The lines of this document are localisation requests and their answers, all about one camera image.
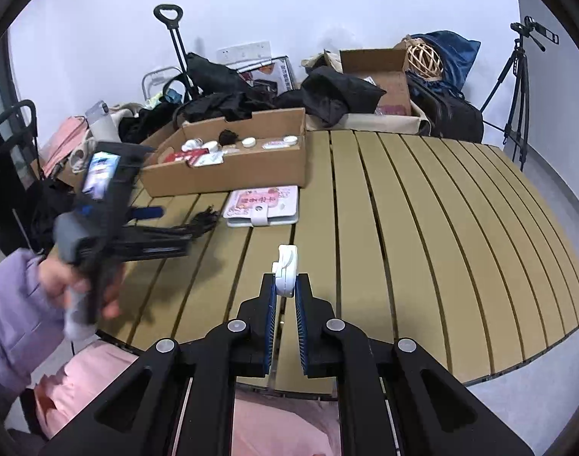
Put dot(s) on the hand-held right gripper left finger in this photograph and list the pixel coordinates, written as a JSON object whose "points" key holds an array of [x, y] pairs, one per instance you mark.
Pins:
{"points": [[269, 337]]}

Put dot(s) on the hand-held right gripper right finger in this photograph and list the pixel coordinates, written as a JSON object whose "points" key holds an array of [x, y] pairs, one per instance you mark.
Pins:
{"points": [[302, 337]]}

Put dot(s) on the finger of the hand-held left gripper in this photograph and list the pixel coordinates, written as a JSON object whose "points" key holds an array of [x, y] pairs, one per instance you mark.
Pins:
{"points": [[144, 212], [151, 244]]}

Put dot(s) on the white spray bottle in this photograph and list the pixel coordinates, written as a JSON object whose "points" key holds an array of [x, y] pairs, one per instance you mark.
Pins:
{"points": [[284, 273]]}

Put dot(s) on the red printed box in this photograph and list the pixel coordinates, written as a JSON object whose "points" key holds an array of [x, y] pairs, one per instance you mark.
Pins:
{"points": [[180, 156]]}

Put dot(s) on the clear white case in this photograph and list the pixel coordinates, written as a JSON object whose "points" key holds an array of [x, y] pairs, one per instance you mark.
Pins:
{"points": [[275, 144]]}

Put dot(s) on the person's left forearm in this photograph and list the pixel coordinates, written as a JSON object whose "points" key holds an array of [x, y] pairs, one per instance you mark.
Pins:
{"points": [[13, 308]]}

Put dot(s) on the person's left hand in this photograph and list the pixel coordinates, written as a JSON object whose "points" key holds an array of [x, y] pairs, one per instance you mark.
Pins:
{"points": [[54, 278]]}

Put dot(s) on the pink bag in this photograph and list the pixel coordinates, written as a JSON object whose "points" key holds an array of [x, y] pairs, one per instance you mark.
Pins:
{"points": [[63, 145]]}

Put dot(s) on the large cardboard floor box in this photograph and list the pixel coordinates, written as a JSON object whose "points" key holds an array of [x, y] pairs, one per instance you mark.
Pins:
{"points": [[161, 135]]}

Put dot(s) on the white thermos bottle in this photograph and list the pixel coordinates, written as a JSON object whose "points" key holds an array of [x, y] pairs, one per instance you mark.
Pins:
{"points": [[101, 121]]}

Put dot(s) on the pink puffer jacket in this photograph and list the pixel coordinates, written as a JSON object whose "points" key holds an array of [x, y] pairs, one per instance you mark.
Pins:
{"points": [[280, 427]]}

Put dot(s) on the beige hoodie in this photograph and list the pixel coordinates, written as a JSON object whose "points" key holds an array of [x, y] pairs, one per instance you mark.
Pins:
{"points": [[125, 111]]}

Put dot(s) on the pink snap wallet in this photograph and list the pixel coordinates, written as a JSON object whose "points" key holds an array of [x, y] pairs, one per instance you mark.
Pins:
{"points": [[263, 205]]}

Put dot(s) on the white metal rack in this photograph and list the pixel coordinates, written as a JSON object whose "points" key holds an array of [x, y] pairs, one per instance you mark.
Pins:
{"points": [[158, 80]]}

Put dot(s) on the black trolley bag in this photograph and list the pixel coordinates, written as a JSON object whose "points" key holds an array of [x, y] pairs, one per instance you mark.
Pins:
{"points": [[213, 73]]}

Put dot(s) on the printed product box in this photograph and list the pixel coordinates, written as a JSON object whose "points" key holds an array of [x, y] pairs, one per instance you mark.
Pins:
{"points": [[268, 76]]}

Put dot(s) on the black garment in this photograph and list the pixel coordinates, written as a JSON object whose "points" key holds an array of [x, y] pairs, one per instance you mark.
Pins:
{"points": [[339, 95]]}

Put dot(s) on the cardboard box with flaps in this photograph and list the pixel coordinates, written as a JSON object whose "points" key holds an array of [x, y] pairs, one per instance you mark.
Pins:
{"points": [[384, 78]]}

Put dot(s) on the wicker ball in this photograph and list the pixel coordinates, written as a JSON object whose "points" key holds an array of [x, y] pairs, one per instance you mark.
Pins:
{"points": [[424, 61]]}

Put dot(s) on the blue cloth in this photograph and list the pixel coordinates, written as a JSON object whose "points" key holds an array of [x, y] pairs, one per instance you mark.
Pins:
{"points": [[453, 59]]}

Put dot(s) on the white wall sockets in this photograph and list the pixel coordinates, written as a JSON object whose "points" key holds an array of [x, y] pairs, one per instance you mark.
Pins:
{"points": [[244, 52]]}

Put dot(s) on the black camera tripod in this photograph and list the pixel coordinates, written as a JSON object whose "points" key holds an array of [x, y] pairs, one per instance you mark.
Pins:
{"points": [[517, 90]]}

